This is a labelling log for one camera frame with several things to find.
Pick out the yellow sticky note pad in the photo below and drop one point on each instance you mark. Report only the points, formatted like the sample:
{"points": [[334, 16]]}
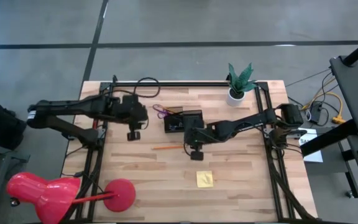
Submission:
{"points": [[204, 179]]}

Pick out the grey metal stand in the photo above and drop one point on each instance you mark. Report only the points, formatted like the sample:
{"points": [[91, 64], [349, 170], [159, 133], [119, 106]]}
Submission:
{"points": [[11, 157]]}

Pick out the small black caster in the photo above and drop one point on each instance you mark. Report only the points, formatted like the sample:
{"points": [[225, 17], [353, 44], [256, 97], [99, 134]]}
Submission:
{"points": [[15, 202]]}

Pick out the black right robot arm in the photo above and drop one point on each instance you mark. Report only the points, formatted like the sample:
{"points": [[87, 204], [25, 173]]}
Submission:
{"points": [[247, 123]]}

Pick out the grey black mounting bracket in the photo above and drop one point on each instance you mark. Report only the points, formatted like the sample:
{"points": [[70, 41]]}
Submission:
{"points": [[295, 133]]}

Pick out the black aluminium rig frame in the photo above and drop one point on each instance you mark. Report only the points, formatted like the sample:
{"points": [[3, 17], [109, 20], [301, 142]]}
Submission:
{"points": [[182, 84]]}

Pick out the dark grey desk panel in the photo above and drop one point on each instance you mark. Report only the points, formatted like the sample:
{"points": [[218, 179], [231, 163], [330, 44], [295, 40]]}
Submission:
{"points": [[356, 93]]}

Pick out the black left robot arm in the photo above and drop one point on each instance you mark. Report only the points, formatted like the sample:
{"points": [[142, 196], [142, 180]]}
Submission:
{"points": [[73, 107]]}

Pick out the black desk leg beam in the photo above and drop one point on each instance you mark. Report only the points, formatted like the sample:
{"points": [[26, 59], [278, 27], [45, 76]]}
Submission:
{"points": [[328, 140]]}

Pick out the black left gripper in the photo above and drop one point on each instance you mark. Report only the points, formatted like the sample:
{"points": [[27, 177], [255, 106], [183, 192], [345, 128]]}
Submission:
{"points": [[132, 110]]}

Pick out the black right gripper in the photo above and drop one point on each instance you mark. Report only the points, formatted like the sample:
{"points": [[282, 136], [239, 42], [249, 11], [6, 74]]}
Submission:
{"points": [[194, 137]]}

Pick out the white paper sheet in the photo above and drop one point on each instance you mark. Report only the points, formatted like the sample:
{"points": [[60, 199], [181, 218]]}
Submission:
{"points": [[309, 137]]}

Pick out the orange pencil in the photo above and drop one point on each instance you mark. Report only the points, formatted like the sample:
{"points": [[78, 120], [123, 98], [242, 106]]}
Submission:
{"points": [[168, 147]]}

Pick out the black mesh desk organizer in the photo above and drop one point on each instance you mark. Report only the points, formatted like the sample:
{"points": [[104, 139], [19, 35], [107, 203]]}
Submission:
{"points": [[174, 124]]}

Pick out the desk caster wheel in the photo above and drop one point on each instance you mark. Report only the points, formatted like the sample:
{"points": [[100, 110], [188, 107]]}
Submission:
{"points": [[350, 194]]}

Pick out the red desk lamp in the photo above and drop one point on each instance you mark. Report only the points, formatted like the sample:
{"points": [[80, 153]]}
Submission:
{"points": [[48, 193]]}

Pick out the black power adapter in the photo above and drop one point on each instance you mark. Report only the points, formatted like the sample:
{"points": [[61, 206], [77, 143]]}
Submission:
{"points": [[315, 113]]}

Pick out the green plant in white pot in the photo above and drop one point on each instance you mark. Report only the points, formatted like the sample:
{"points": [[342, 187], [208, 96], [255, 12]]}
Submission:
{"points": [[236, 96]]}

